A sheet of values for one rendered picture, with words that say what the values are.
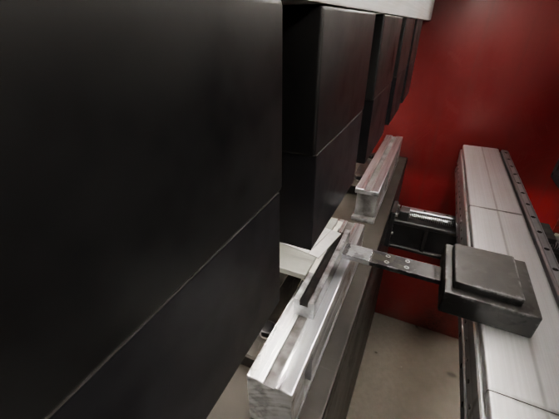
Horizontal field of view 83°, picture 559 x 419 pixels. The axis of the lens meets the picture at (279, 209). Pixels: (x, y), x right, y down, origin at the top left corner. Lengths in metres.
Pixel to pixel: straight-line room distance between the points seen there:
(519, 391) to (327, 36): 0.41
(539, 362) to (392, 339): 1.28
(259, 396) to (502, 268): 0.37
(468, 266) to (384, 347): 1.23
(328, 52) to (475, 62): 1.10
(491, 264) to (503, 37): 0.88
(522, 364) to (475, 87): 0.97
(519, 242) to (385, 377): 1.05
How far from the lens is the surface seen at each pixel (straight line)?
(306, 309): 0.47
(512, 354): 0.51
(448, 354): 1.81
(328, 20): 0.21
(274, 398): 0.44
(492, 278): 0.52
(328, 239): 0.57
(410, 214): 0.98
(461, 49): 1.29
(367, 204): 0.86
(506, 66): 1.31
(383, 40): 0.40
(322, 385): 0.53
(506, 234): 0.74
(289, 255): 0.53
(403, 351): 1.74
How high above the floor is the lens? 1.33
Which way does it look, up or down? 30 degrees down
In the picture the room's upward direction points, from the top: straight up
